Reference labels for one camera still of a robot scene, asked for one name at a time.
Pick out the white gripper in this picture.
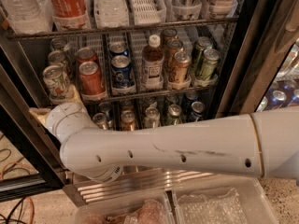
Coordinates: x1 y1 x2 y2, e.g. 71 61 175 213
29 84 96 144

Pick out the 7up can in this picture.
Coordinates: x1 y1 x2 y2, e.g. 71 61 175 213
50 38 72 57
48 50 72 77
43 65 73 100

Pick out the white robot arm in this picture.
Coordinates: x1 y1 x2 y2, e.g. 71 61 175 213
30 97 299 182

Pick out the front red cola can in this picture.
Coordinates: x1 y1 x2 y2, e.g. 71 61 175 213
79 62 106 95

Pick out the red cola can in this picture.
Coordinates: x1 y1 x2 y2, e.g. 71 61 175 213
77 47 99 63
79 62 106 95

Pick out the bottom shelf silver can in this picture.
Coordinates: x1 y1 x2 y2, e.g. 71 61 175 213
93 112 109 130

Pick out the rear red cola can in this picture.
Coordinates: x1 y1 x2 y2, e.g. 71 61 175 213
77 47 99 63

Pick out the front blue pepsi can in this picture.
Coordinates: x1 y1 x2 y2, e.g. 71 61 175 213
111 55 134 89

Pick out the blue pepsi can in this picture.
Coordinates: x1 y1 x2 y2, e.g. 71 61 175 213
109 42 129 58
111 55 134 89

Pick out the bottom shelf orange can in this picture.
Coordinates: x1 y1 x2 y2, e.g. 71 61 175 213
121 110 135 131

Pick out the rear blue pepsi can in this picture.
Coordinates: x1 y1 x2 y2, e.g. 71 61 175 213
109 42 129 58

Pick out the clear water bottle middle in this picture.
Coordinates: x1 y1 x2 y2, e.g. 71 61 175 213
94 0 129 28

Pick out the clear water bottle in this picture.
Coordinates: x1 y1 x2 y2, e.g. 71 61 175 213
1 0 53 35
94 0 129 28

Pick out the bottom shelf green can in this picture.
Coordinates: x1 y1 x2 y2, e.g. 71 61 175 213
165 104 182 125

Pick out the middle brown soda can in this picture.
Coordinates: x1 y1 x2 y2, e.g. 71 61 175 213
164 39 184 72

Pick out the brown soda can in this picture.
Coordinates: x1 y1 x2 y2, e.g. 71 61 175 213
164 39 184 72
168 51 192 83
160 28 178 46

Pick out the rear brown soda can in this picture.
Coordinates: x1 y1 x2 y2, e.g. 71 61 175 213
160 28 178 46

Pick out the white plastic shelf tray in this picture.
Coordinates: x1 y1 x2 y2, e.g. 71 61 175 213
129 0 166 25

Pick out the front brown soda can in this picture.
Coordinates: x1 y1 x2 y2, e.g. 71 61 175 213
168 51 192 83

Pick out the bottom shelf blue can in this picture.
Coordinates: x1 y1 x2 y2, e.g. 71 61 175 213
187 101 206 122

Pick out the rear green soda can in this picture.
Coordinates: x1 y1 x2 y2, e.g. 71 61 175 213
191 36 213 72

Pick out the green soda can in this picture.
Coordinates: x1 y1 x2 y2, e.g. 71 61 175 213
191 36 213 72
195 49 221 81

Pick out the front green soda can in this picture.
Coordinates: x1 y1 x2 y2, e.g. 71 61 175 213
195 49 221 81

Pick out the tall striped can top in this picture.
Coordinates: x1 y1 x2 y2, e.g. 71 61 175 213
172 0 202 21

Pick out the sliding glass fridge door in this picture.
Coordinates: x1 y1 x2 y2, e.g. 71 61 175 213
216 0 299 117

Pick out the clear water bottle left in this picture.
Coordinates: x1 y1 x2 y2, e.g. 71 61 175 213
1 0 53 35

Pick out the orange soda bottle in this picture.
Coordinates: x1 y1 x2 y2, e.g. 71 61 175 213
50 0 91 31

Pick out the tea bottle white cap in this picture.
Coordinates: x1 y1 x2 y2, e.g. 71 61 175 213
142 35 164 86

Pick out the clear bin with pink contents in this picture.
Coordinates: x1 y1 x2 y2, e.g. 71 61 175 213
72 190 175 224

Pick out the clear bin with bubble wrap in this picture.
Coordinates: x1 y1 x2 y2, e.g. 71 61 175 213
172 175 279 224

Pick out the black cable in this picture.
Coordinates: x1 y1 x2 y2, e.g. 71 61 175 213
0 197 29 224

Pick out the orange cable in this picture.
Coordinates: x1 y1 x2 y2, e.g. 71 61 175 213
0 161 36 224

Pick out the middle wire shelf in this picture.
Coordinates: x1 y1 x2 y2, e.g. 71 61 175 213
46 83 219 111

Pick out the wire shelf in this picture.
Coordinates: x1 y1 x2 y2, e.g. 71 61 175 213
46 83 219 111
6 16 238 41

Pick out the top wire shelf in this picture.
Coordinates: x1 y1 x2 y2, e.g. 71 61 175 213
6 16 238 41

